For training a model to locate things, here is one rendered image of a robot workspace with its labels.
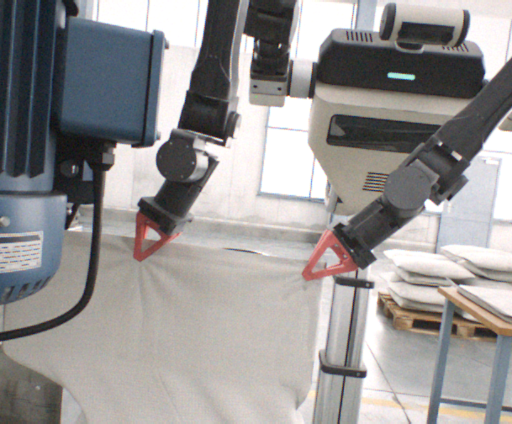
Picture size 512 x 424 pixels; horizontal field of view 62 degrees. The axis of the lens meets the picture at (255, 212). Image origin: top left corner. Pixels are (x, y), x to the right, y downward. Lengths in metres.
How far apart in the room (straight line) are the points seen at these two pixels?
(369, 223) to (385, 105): 0.45
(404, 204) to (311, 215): 8.15
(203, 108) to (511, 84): 0.41
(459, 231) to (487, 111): 8.73
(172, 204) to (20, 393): 0.73
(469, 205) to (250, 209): 4.31
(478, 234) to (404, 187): 8.95
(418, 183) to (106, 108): 0.39
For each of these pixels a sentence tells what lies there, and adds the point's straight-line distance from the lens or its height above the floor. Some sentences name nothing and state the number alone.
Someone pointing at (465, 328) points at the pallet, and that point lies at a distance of 4.29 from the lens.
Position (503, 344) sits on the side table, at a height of 0.68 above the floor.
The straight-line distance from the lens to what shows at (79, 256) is 0.74.
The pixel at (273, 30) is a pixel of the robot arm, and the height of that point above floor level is 1.49.
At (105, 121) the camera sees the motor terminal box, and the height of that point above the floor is 1.23.
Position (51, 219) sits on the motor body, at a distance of 0.37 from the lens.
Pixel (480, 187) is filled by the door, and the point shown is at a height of 1.49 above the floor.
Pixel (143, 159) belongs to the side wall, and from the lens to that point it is 9.07.
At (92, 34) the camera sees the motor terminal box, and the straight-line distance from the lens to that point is 0.36.
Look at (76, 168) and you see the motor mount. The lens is 0.43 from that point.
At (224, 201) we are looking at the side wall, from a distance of 8.73.
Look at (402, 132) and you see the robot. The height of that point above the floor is 1.34.
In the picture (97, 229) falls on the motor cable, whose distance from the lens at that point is 0.40.
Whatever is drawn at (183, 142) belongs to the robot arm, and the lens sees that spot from 0.58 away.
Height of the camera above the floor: 1.20
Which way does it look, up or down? 5 degrees down
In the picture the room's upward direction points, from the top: 6 degrees clockwise
